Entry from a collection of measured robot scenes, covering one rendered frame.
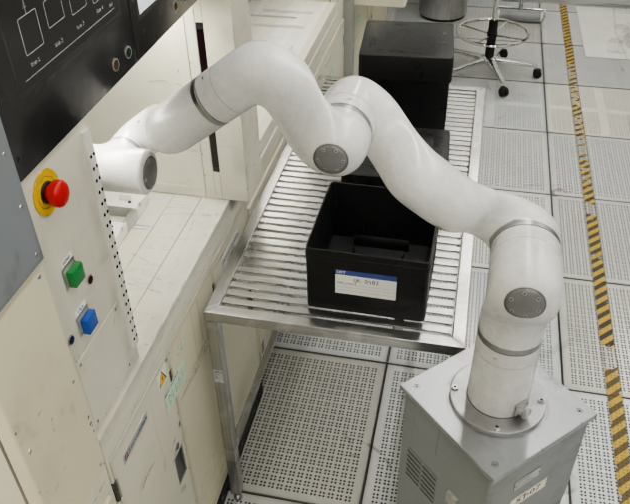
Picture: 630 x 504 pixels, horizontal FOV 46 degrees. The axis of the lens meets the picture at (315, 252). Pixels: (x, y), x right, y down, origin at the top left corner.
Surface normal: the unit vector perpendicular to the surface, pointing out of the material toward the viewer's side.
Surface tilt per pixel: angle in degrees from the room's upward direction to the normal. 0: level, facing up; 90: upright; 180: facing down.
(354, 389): 0
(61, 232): 90
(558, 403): 0
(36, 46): 90
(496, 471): 0
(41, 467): 90
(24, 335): 90
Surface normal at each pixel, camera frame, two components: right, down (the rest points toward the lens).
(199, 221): -0.02, -0.79
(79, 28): 0.98, 0.11
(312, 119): -0.54, -0.11
